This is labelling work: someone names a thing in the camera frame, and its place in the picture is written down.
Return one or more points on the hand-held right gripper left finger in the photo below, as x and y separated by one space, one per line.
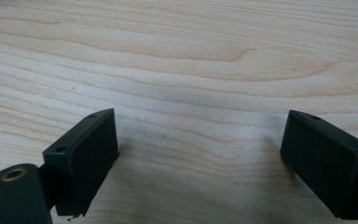
84 168

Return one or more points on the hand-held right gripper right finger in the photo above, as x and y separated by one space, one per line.
326 168

